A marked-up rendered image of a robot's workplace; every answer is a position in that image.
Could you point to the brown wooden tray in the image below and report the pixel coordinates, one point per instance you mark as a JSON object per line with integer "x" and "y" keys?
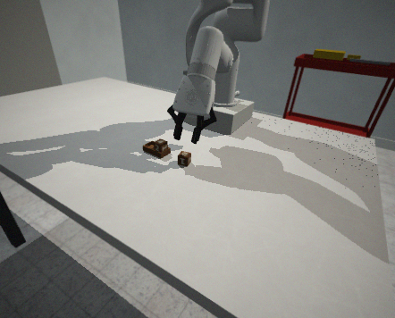
{"x": 149, "y": 148}

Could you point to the brown cube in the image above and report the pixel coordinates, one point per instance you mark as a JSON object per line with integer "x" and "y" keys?
{"x": 184, "y": 158}
{"x": 160, "y": 145}

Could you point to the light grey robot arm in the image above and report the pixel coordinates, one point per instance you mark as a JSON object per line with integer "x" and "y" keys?
{"x": 206, "y": 47}

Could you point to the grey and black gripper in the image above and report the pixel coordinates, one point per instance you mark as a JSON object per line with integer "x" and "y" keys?
{"x": 195, "y": 95}

